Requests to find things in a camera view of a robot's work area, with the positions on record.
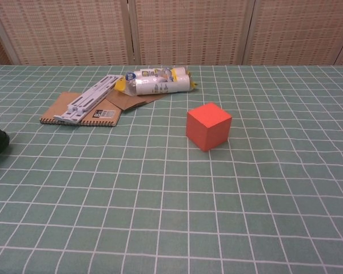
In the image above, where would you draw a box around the kraft spiral notebook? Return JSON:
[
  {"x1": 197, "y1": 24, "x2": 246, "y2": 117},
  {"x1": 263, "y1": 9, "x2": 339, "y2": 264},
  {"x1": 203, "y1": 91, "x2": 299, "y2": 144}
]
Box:
[{"x1": 39, "y1": 91, "x2": 123, "y2": 127}]

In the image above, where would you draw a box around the woven folding screen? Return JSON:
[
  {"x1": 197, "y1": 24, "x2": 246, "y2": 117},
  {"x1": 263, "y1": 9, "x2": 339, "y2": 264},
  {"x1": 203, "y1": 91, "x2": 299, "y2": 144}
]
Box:
[{"x1": 0, "y1": 0, "x2": 343, "y2": 67}]

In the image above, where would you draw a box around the green grid tablecloth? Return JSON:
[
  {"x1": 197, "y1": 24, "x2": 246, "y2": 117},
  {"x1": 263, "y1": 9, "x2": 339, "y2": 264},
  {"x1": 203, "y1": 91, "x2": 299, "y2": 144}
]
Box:
[{"x1": 0, "y1": 65, "x2": 343, "y2": 274}]

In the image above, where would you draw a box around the plastic pack of white rolls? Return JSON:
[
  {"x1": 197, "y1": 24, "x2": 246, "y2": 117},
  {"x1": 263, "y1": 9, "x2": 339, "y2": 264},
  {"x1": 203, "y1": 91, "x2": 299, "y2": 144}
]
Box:
[{"x1": 114, "y1": 66, "x2": 200, "y2": 97}]

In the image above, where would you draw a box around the white plastic rail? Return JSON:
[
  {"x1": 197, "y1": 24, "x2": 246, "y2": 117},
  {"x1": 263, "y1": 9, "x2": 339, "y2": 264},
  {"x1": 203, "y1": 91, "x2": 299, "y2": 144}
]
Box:
[{"x1": 53, "y1": 74, "x2": 124, "y2": 125}]

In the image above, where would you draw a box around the orange cube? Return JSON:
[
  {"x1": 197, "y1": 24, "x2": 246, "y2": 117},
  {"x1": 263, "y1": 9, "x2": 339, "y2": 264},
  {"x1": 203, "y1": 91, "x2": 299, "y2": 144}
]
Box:
[{"x1": 185, "y1": 103, "x2": 233, "y2": 152}]

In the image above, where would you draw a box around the brown cardboard sheet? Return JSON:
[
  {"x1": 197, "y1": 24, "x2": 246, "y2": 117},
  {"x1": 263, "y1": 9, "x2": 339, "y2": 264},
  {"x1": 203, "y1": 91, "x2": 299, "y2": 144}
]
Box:
[{"x1": 105, "y1": 87, "x2": 175, "y2": 112}]

